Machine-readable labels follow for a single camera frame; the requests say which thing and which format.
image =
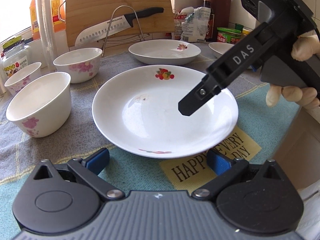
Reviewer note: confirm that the stack of clear plastic cups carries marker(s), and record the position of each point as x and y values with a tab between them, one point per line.
45	25

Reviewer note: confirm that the glass jar with label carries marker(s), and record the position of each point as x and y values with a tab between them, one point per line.
15	57

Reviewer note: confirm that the dark soy sauce bottle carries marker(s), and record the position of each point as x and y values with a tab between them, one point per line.
207	2

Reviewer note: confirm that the person's right hand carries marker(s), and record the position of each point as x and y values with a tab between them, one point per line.
307	47

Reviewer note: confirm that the teal bag clip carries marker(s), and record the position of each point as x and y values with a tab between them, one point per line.
188	17

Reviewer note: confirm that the white bowl with pink flowers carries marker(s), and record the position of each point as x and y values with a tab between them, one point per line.
80	70
45	110
17	82

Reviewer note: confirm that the white seasoning packet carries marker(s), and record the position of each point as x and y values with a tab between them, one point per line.
200	27

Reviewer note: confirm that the person's white clothing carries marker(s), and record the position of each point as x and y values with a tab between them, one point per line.
311	205

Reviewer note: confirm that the bamboo cutting board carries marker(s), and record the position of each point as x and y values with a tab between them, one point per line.
100	0

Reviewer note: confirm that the yellow-lid jar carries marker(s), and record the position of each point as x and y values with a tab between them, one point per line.
246	31

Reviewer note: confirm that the white plate with fruit print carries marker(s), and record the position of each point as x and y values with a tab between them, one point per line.
150	120
220	48
160	51

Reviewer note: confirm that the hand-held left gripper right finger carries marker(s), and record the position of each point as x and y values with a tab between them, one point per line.
220	163

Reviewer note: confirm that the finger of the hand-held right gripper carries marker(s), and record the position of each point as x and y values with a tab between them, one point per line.
192	102

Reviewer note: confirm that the green-lid jar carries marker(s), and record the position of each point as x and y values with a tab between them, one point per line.
228	33

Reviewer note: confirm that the green-capped small bottle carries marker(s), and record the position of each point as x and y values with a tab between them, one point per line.
239	26

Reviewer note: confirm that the red and white packet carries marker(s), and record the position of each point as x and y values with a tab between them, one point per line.
180	21

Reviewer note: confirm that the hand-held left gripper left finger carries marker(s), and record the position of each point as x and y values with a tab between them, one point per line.
98	158

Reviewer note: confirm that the grey and teal table mat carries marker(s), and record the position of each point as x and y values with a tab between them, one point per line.
140	172

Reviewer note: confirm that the dark brown knife block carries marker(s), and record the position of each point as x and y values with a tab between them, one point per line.
221	15

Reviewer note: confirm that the orange cooking oil jug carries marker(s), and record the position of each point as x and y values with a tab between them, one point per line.
58	15

